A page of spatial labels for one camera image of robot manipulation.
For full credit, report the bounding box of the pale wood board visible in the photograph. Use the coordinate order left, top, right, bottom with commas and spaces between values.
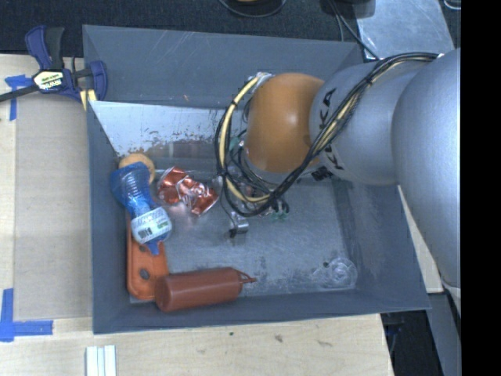
13, 94, 95, 321

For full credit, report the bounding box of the orange round fruit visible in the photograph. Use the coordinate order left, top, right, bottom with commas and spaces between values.
117, 153, 157, 184

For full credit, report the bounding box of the clear glass thing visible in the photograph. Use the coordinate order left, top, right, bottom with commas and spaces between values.
310, 254, 359, 290

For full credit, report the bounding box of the red-brown squeeze bottle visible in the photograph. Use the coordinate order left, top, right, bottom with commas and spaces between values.
153, 266, 258, 313

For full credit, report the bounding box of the blue clear plastic bottle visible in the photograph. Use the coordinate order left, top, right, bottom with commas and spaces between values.
109, 161, 174, 256

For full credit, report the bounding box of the orange flat plastic piece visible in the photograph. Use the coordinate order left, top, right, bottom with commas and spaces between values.
125, 209, 171, 302

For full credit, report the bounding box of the grey metal bin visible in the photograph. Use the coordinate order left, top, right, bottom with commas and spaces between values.
81, 24, 432, 334

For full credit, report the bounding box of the crumpled copper-red foil packet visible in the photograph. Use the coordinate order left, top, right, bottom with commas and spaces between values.
156, 166, 220, 217

